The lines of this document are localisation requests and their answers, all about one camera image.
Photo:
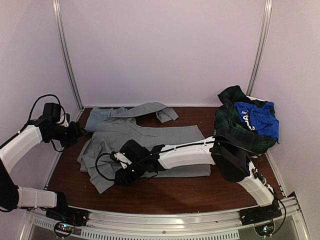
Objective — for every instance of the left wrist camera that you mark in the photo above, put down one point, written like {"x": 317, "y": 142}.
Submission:
{"x": 64, "y": 120}

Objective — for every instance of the right aluminium post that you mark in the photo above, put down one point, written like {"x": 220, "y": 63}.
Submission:
{"x": 263, "y": 36}

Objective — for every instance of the aluminium post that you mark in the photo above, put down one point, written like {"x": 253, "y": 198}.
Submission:
{"x": 65, "y": 53}
{"x": 263, "y": 36}

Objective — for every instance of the light blue denim skirt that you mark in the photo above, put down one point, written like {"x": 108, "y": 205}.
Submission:
{"x": 99, "y": 115}

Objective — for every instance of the aluminium front rail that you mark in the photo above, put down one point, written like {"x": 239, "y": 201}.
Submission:
{"x": 216, "y": 225}

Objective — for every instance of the left aluminium post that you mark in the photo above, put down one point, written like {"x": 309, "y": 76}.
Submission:
{"x": 65, "y": 53}

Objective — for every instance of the blue cloth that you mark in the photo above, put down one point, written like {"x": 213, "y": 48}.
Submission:
{"x": 260, "y": 120}

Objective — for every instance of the dark green plaid garment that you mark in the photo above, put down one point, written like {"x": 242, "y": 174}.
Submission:
{"x": 226, "y": 119}

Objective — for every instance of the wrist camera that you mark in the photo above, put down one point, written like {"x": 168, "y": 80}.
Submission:
{"x": 64, "y": 120}
{"x": 121, "y": 159}

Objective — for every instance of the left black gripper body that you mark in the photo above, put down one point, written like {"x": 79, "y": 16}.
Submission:
{"x": 64, "y": 136}

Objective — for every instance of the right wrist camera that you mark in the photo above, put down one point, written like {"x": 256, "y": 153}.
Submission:
{"x": 121, "y": 159}

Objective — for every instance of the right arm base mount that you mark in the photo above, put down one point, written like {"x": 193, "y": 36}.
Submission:
{"x": 262, "y": 219}

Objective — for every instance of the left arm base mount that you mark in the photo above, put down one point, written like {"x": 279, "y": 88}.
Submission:
{"x": 67, "y": 217}

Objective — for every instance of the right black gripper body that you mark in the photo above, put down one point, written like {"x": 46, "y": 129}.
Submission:
{"x": 133, "y": 176}

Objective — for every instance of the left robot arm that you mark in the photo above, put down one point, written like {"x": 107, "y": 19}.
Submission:
{"x": 13, "y": 196}

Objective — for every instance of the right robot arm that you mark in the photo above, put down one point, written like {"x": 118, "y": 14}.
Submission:
{"x": 232, "y": 160}

